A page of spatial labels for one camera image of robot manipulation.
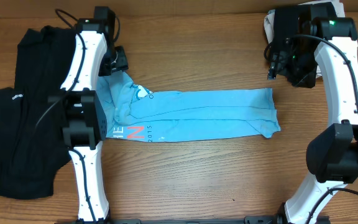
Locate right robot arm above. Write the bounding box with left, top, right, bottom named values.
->
left=245, top=1, right=358, bottom=223

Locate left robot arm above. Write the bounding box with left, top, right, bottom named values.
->
left=48, top=6, right=128, bottom=223

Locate folded black garment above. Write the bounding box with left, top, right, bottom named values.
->
left=272, top=2, right=337, bottom=51

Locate folded beige garment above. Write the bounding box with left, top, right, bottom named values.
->
left=264, top=1, right=357, bottom=77

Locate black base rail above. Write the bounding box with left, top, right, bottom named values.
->
left=54, top=215, right=332, bottom=224

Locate light blue t-shirt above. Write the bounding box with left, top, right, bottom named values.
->
left=97, top=72, right=281, bottom=142

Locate black garment under blue shirt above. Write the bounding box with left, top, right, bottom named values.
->
left=0, top=26, right=76, bottom=200

